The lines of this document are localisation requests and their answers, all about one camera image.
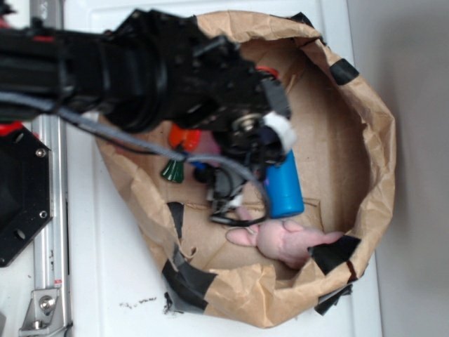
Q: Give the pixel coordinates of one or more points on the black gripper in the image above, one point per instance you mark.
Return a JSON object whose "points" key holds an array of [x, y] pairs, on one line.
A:
{"points": [[204, 83]]}

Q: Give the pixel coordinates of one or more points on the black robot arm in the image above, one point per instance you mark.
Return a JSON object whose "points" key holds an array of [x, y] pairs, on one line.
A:
{"points": [[153, 67]]}

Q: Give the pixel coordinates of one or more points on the brown paper bag bin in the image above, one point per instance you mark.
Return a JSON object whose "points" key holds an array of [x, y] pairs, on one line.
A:
{"points": [[345, 154]]}

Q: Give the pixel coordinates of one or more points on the blue toy bottle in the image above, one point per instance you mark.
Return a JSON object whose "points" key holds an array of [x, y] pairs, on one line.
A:
{"points": [[283, 188]]}

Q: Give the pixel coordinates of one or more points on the orange toy carrot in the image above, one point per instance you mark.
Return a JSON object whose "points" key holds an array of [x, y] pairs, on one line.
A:
{"points": [[184, 141]]}

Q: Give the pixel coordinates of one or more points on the pink plush bunny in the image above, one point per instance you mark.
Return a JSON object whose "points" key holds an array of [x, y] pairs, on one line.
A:
{"points": [[283, 240]]}

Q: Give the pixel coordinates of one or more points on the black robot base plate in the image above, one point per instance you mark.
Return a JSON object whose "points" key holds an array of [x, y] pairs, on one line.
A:
{"points": [[25, 191]]}

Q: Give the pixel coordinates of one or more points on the aluminium frame rail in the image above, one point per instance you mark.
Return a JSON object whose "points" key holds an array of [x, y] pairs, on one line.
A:
{"points": [[51, 245]]}

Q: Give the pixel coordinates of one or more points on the metal corner bracket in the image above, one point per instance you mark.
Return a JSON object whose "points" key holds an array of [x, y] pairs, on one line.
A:
{"points": [[44, 316]]}

